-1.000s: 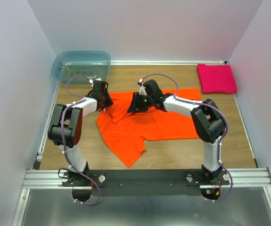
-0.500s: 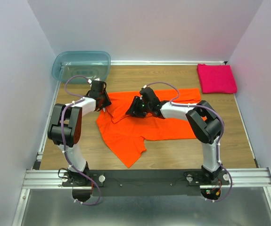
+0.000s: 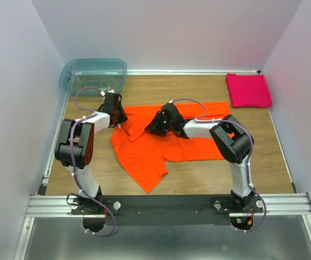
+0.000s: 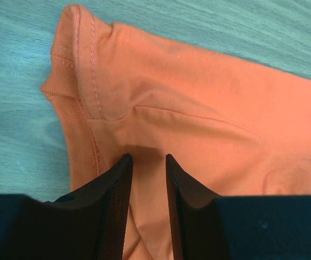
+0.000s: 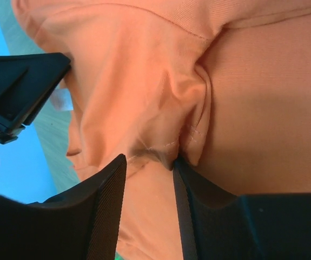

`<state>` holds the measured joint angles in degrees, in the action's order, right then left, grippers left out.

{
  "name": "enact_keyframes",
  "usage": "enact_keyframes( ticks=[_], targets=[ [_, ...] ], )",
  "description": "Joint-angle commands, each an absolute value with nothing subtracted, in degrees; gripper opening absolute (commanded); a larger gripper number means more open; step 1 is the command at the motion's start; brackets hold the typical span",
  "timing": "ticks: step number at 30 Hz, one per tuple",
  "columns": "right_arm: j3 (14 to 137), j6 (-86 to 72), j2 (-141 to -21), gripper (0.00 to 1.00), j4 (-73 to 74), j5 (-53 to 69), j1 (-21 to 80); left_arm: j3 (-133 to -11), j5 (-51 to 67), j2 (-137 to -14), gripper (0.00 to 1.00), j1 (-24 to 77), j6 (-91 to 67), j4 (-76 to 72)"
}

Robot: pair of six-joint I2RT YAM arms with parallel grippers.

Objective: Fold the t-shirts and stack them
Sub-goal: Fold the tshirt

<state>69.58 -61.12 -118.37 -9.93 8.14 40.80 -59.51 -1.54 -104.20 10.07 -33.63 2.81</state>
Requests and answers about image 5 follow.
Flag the orange t shirt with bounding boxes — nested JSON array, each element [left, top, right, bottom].
[[11, 1, 311, 259]]

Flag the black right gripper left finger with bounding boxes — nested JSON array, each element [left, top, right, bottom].
[[0, 154, 126, 259]]

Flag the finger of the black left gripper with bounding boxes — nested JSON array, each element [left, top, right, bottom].
[[0, 53, 71, 144]]

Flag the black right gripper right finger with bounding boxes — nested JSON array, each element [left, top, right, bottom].
[[173, 158, 311, 259]]

